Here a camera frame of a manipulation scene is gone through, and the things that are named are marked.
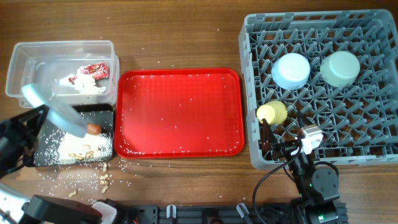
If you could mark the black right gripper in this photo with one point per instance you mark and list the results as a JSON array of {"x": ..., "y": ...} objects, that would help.
[{"x": 285, "y": 147}]

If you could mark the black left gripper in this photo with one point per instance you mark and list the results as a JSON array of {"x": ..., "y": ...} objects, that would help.
[{"x": 13, "y": 131}]

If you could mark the yellow cup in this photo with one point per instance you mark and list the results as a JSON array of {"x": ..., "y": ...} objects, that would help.
[{"x": 274, "y": 112}]

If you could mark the light blue plate with rice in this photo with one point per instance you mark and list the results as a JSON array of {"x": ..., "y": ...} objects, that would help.
[{"x": 60, "y": 114}]

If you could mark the light blue bowl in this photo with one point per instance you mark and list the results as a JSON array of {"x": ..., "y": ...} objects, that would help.
[{"x": 291, "y": 71}]

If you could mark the orange carrot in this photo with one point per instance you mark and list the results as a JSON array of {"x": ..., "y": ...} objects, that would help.
[{"x": 94, "y": 129}]

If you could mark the white napkin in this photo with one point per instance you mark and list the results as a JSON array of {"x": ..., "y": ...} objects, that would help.
[{"x": 84, "y": 84}]

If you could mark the mint green bowl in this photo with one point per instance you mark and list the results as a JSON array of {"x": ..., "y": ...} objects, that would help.
[{"x": 340, "y": 69}]

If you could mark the red snack wrapper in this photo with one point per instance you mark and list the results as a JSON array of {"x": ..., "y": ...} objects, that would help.
[{"x": 97, "y": 71}]

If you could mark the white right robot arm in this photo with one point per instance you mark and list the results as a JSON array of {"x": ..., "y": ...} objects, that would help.
[{"x": 317, "y": 182}]

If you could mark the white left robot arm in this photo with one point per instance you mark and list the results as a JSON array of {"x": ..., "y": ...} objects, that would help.
[{"x": 38, "y": 209}]

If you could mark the black waste bin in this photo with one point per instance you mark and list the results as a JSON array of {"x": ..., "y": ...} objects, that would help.
[{"x": 100, "y": 114}]

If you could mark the grey dishwasher rack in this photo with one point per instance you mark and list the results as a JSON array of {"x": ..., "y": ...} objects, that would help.
[{"x": 359, "y": 121}]

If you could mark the pile of rice and peanuts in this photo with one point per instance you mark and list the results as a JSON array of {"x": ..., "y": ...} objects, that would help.
[{"x": 56, "y": 147}]

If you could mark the clear plastic bin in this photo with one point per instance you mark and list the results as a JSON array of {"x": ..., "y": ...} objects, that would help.
[{"x": 53, "y": 64}]

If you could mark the peanut on table left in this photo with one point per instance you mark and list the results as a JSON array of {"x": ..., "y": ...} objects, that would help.
[{"x": 73, "y": 193}]

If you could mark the peanut on table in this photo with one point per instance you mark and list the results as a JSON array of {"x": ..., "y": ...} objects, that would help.
[
  {"x": 73, "y": 193},
  {"x": 104, "y": 177}
]

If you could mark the peanut near bin corner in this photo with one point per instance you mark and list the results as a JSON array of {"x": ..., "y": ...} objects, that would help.
[{"x": 104, "y": 167}]

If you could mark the peanut on table middle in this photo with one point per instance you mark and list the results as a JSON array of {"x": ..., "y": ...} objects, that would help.
[{"x": 104, "y": 177}]

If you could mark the peanut shell on table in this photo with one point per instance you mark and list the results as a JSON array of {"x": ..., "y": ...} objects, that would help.
[{"x": 104, "y": 188}]

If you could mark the red plastic tray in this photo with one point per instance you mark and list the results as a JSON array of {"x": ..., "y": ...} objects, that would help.
[{"x": 179, "y": 113}]

